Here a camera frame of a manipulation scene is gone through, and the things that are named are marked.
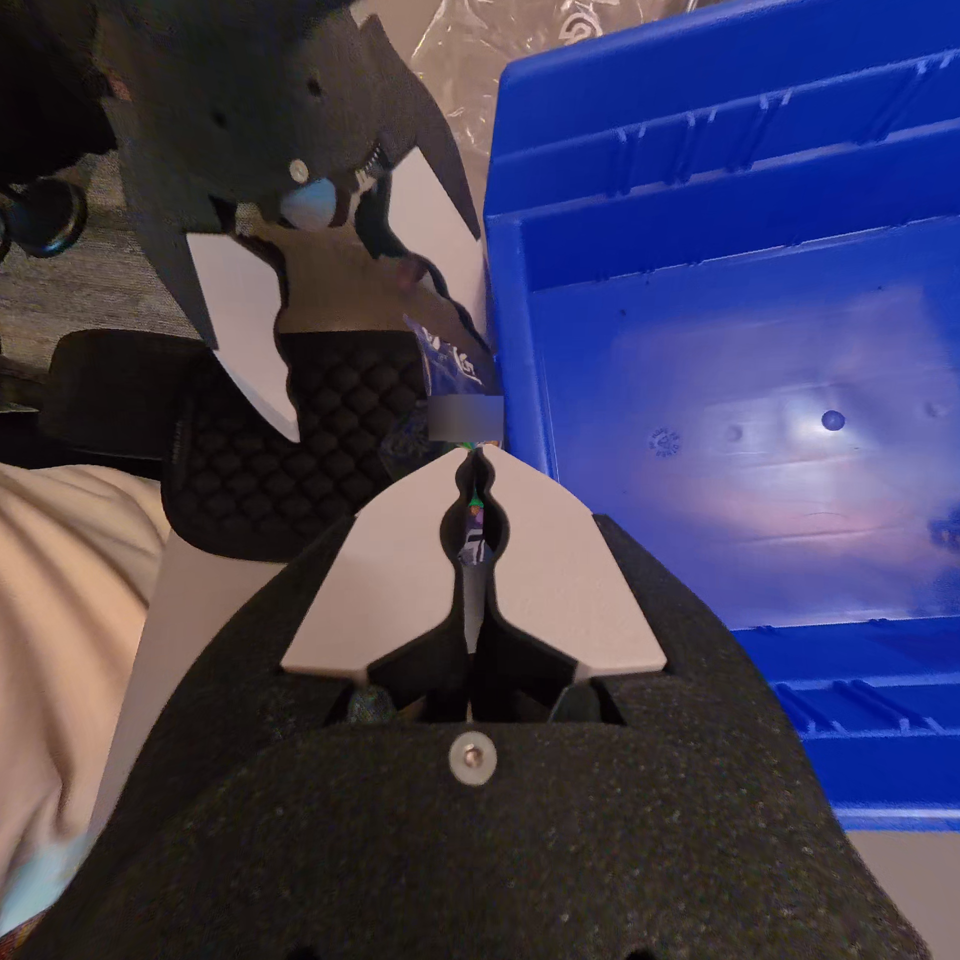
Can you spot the blue plastic bin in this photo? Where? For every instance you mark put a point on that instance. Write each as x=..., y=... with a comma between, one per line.
x=750, y=375

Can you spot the clear plastic bag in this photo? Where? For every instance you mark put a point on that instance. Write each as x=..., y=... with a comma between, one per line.
x=525, y=45

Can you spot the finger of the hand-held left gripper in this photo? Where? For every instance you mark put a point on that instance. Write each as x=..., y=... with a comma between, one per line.
x=442, y=217
x=240, y=315

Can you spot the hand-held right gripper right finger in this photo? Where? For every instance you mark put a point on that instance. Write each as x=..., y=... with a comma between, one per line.
x=570, y=592

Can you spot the printed bag of small bricks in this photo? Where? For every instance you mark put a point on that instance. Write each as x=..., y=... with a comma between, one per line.
x=454, y=360

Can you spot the black textured seat cushion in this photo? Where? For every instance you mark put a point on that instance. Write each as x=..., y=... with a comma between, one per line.
x=247, y=495

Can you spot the black chair caster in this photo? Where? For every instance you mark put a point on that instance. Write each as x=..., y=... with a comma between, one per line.
x=45, y=214

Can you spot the grey desk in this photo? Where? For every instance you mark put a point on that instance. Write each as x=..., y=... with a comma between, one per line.
x=919, y=892

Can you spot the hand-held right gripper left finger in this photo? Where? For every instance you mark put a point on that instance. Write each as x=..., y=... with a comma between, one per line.
x=375, y=592

